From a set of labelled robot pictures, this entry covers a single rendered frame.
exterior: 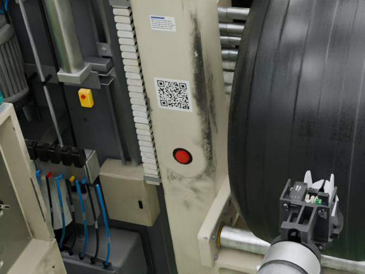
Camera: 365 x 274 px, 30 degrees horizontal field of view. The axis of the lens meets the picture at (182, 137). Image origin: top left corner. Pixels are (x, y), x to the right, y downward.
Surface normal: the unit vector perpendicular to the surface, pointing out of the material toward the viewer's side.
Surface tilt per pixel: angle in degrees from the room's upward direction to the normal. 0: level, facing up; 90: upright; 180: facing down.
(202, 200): 90
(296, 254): 19
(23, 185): 90
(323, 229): 83
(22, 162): 90
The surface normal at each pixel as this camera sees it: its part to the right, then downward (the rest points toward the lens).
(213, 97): 0.93, 0.14
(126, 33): -0.36, 0.60
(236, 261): -0.11, -0.79
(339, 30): -0.28, -0.38
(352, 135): -0.37, 0.16
